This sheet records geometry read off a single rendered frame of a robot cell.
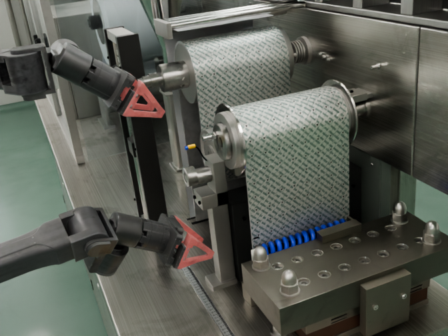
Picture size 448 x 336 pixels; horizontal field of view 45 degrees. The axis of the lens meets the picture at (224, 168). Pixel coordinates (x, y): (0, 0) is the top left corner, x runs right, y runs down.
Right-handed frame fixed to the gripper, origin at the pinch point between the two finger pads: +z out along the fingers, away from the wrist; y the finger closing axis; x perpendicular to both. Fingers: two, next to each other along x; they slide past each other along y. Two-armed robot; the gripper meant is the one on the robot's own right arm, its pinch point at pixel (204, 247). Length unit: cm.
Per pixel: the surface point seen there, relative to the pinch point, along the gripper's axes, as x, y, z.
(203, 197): 8.0, -6.8, -0.9
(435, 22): 55, 14, 17
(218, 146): 19.1, -6.7, -2.2
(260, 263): 2.6, 8.6, 7.8
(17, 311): -116, -159, 9
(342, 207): 16.2, 0.6, 27.6
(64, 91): 5, -102, -16
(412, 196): 22, -13, 60
